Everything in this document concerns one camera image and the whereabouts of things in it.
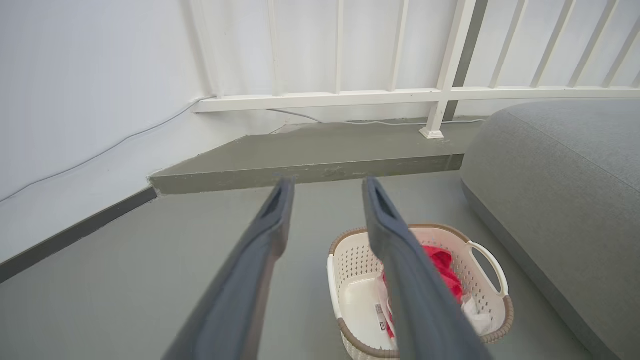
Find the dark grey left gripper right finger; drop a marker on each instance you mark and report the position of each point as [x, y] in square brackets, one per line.
[420, 295]

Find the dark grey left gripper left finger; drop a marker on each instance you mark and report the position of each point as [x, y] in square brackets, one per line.
[240, 290]

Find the cream perforated plastic laundry basket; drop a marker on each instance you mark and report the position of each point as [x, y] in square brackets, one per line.
[355, 295]

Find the white printed label sticker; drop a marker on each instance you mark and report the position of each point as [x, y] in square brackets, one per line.
[381, 316]

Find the red sports jersey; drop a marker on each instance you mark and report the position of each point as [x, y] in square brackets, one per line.
[442, 272]

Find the white garment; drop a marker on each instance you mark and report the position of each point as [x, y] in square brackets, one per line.
[477, 315]

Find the raised grey concrete step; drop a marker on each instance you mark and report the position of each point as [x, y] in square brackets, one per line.
[320, 155]

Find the grey fabric sofa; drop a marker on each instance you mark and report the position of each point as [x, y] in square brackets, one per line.
[565, 200]

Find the white metal railing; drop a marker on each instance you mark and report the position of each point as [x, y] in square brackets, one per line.
[320, 98]

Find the black wall baseboard strip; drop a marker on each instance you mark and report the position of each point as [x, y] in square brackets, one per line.
[75, 232]

